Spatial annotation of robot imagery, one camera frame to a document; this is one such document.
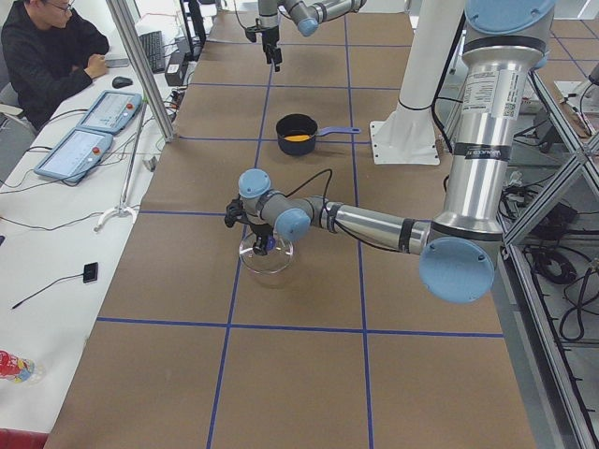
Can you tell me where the aluminium frame post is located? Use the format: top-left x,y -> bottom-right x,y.
106,0 -> 174,143

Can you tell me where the yellow corn cob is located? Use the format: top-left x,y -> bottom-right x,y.
284,135 -> 311,142

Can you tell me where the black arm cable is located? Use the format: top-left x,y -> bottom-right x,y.
285,168 -> 334,200

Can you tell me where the glass lid with blue knob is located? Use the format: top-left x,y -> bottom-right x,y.
239,233 -> 294,274

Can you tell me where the blue teach pendant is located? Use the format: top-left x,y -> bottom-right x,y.
34,127 -> 113,182
78,90 -> 142,136

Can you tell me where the aluminium frame rack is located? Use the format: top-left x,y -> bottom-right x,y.
493,58 -> 598,448

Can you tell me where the small black square device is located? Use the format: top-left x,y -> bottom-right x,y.
82,262 -> 99,283

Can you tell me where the white stand with thin rod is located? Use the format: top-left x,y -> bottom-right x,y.
94,100 -> 148,233

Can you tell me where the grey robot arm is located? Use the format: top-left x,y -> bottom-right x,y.
245,0 -> 366,72
225,1 -> 555,303

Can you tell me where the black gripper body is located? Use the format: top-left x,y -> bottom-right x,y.
262,28 -> 282,65
250,224 -> 272,256

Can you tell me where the red printed plastic bag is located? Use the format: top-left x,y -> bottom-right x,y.
0,350 -> 46,384

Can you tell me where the black keyboard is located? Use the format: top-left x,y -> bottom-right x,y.
139,31 -> 166,73

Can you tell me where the black power adapter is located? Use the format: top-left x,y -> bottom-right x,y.
164,51 -> 188,87

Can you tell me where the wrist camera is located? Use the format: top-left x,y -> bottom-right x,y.
224,196 -> 246,228
244,19 -> 262,43

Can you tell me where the dark pot with blue handle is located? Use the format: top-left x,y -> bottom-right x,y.
275,113 -> 361,156

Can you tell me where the person in black hoodie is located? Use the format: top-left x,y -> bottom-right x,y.
1,0 -> 110,130

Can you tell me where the upper blue teach pendant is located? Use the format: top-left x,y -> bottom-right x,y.
78,90 -> 142,136

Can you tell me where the black computer mouse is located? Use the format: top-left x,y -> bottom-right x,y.
111,77 -> 133,89

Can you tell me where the lower blue teach pendant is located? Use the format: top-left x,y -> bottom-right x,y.
34,127 -> 113,182

